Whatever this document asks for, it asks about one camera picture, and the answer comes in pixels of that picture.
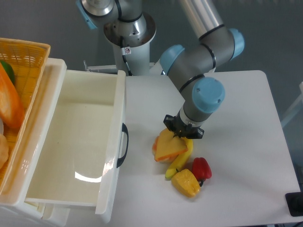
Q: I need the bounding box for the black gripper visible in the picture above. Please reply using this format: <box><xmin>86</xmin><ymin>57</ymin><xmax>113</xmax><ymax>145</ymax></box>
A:
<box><xmin>164</xmin><ymin>114</ymin><xmax>205</xmax><ymax>140</ymax></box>

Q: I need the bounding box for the toy bread slice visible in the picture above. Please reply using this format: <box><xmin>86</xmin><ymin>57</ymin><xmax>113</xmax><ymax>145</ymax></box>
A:
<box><xmin>152</xmin><ymin>129</ymin><xmax>190</xmax><ymax>162</ymax></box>

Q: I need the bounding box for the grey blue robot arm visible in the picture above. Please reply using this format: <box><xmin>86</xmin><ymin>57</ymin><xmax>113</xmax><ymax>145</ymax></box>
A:
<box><xmin>76</xmin><ymin>0</ymin><xmax>245</xmax><ymax>139</ymax></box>

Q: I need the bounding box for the yellow toy banana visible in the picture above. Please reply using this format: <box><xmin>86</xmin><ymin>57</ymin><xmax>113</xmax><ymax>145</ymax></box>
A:
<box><xmin>165</xmin><ymin>138</ymin><xmax>193</xmax><ymax>180</ymax></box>

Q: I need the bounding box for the red toy bell pepper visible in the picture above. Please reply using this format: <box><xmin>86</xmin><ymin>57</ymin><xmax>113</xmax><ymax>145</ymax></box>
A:
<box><xmin>192</xmin><ymin>157</ymin><xmax>212</xmax><ymax>187</ymax></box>

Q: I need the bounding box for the yellow toy bell pepper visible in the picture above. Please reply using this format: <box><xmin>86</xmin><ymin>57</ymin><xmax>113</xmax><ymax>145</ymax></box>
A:
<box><xmin>171</xmin><ymin>169</ymin><xmax>200</xmax><ymax>198</ymax></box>

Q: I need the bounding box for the white plastic drawer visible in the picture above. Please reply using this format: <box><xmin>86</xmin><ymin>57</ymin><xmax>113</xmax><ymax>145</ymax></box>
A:
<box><xmin>26</xmin><ymin>70</ymin><xmax>126</xmax><ymax>224</ymax></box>

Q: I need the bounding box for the black device at edge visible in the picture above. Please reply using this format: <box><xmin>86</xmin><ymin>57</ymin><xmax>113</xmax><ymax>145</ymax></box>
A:
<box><xmin>285</xmin><ymin>192</ymin><xmax>303</xmax><ymax>217</ymax></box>

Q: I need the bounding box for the yellow woven basket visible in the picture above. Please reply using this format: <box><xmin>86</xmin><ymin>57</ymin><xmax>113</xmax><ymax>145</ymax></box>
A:
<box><xmin>0</xmin><ymin>38</ymin><xmax>51</xmax><ymax>190</ymax></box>

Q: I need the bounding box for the orange toy baguette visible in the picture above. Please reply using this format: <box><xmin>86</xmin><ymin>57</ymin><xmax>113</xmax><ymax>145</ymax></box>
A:
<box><xmin>0</xmin><ymin>64</ymin><xmax>25</xmax><ymax>129</ymax></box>

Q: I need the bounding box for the green toy vegetable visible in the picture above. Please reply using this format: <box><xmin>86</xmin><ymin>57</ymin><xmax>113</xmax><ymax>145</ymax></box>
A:
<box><xmin>0</xmin><ymin>60</ymin><xmax>16</xmax><ymax>85</ymax></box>

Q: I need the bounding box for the white drawer cabinet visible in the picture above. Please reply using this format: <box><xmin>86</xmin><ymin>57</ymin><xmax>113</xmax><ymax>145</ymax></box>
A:
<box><xmin>0</xmin><ymin>58</ymin><xmax>70</xmax><ymax>227</ymax></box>

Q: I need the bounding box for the black drawer handle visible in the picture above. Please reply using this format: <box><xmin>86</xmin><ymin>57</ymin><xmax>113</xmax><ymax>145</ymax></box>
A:
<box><xmin>116</xmin><ymin>123</ymin><xmax>129</xmax><ymax>168</ymax></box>

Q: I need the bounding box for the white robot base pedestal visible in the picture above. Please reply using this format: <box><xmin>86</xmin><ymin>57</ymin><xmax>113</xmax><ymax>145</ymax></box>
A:
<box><xmin>104</xmin><ymin>12</ymin><xmax>156</xmax><ymax>76</ymax></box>

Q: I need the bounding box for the white metal base bracket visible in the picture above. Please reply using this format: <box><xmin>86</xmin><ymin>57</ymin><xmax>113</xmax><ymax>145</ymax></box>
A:
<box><xmin>83</xmin><ymin>60</ymin><xmax>166</xmax><ymax>75</ymax></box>

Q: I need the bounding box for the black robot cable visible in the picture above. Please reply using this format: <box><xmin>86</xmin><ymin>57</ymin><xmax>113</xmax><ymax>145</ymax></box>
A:
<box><xmin>119</xmin><ymin>35</ymin><xmax>133</xmax><ymax>77</ymax></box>

